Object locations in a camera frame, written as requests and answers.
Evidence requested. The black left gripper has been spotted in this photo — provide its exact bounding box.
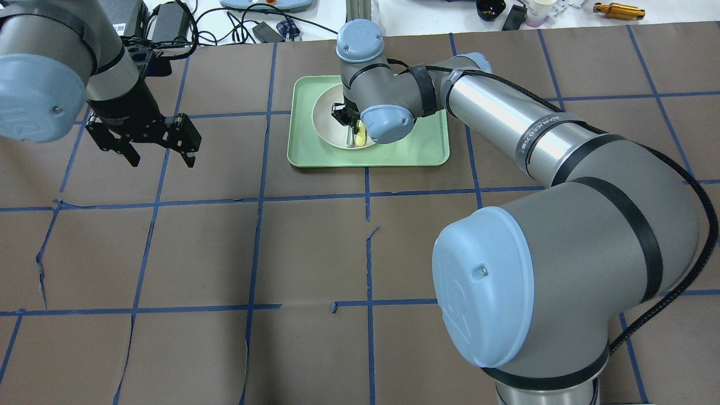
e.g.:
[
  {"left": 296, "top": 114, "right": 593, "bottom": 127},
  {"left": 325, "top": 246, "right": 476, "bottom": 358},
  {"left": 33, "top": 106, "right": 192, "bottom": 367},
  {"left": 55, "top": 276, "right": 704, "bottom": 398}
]
[{"left": 85, "top": 84, "right": 201, "bottom": 168}]

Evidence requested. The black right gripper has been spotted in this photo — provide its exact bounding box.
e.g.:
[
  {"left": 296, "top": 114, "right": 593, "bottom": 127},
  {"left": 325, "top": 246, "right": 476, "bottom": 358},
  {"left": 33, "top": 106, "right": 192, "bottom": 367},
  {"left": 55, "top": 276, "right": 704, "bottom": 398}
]
[{"left": 331, "top": 101, "right": 362, "bottom": 149}]

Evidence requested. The yellow plastic fork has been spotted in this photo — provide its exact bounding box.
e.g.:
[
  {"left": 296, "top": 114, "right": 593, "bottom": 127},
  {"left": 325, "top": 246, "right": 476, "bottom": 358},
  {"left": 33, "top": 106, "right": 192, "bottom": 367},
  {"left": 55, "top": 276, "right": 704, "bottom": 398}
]
[{"left": 353, "top": 125, "right": 367, "bottom": 148}]

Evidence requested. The white round plate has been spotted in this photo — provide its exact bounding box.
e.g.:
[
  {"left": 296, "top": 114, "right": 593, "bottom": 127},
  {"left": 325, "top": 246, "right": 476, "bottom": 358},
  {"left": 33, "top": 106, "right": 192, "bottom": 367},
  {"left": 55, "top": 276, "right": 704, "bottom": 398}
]
[{"left": 313, "top": 84, "right": 375, "bottom": 150}]

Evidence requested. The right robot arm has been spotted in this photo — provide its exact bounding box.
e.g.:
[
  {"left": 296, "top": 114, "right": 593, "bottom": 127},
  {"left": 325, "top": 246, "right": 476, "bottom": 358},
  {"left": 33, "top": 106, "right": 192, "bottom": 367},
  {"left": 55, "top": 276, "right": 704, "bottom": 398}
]
[{"left": 332, "top": 19, "right": 718, "bottom": 404}]

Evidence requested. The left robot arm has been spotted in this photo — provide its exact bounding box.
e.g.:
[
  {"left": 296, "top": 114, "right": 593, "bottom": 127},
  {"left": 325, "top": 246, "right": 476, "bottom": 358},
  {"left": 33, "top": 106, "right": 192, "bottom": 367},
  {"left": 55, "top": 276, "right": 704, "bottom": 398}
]
[{"left": 1, "top": 1, "right": 201, "bottom": 168}]

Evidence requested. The light green tray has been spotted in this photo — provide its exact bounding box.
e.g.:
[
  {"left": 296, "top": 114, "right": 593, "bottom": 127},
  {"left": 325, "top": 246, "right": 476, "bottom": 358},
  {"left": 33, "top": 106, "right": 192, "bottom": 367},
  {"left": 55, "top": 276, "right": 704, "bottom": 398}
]
[{"left": 286, "top": 76, "right": 450, "bottom": 168}]

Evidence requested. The black power adapter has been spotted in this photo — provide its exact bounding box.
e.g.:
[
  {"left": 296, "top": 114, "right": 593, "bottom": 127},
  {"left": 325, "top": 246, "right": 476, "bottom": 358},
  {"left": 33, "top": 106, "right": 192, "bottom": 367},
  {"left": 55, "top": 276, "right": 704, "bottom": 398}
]
[{"left": 148, "top": 2, "right": 190, "bottom": 44}]

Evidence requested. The blue teach pendant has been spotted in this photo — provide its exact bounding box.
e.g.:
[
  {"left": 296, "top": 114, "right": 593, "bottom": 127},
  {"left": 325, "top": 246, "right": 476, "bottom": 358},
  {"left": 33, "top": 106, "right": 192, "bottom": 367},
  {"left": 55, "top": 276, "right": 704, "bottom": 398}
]
[{"left": 219, "top": 0, "right": 313, "bottom": 12}]

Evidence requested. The black computer box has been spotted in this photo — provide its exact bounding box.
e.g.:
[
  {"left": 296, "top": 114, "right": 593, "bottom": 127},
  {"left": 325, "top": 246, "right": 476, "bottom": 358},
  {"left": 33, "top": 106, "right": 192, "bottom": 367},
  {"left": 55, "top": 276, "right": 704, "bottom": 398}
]
[{"left": 98, "top": 1, "right": 147, "bottom": 38}]

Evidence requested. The black smartphone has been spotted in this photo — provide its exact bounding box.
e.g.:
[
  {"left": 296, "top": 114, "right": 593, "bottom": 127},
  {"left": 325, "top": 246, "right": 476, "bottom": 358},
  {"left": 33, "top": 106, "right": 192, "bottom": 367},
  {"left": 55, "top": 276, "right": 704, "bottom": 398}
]
[{"left": 501, "top": 4, "right": 528, "bottom": 31}]

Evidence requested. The gold metal fitting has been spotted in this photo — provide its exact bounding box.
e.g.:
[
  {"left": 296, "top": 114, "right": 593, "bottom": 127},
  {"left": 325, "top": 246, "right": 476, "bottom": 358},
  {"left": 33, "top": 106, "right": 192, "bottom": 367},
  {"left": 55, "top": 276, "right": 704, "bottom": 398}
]
[{"left": 592, "top": 2, "right": 646, "bottom": 21}]

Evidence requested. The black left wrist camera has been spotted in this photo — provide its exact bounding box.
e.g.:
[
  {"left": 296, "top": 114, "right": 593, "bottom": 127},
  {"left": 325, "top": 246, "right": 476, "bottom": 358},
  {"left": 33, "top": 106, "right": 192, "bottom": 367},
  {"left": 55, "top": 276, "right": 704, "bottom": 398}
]
[{"left": 124, "top": 44, "right": 172, "bottom": 79}]

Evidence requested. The aluminium frame post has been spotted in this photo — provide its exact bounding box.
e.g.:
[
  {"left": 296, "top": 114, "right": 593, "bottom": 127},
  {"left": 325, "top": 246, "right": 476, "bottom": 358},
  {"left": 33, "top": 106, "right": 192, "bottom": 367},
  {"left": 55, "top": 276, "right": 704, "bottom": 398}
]
[{"left": 345, "top": 0, "right": 372, "bottom": 23}]

